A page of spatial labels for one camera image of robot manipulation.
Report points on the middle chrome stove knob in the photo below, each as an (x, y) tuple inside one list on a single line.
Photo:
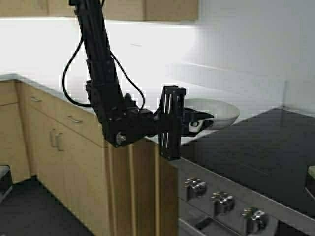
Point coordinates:
[(223, 203)]

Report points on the left drawer metal handle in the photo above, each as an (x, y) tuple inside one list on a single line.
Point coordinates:
[(35, 99)]

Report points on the right chrome stove knob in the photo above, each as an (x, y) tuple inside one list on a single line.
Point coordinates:
[(254, 221)]

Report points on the robot base right corner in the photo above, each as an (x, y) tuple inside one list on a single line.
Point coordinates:
[(310, 180)]

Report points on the chrome stove knob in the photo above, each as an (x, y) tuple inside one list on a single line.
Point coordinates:
[(223, 203), (254, 221), (195, 188)]

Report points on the black glass stove cooktop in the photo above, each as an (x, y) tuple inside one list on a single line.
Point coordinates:
[(267, 153)]

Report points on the right cabinet door handle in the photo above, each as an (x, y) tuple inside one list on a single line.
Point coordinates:
[(58, 142)]

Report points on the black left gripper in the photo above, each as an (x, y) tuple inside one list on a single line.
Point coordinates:
[(169, 120)]

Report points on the white frying pan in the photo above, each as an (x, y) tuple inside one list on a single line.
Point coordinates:
[(225, 114)]

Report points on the wooden lower base cabinets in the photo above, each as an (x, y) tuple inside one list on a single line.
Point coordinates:
[(124, 191)]

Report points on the wooden upper wall cabinets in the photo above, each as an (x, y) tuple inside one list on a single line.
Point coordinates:
[(122, 10)]

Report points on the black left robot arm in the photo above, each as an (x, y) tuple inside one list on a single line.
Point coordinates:
[(123, 121)]

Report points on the left chrome stove knob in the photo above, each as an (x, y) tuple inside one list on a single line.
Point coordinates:
[(195, 188)]

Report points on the robot base left corner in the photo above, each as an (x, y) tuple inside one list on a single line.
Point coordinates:
[(6, 182)]

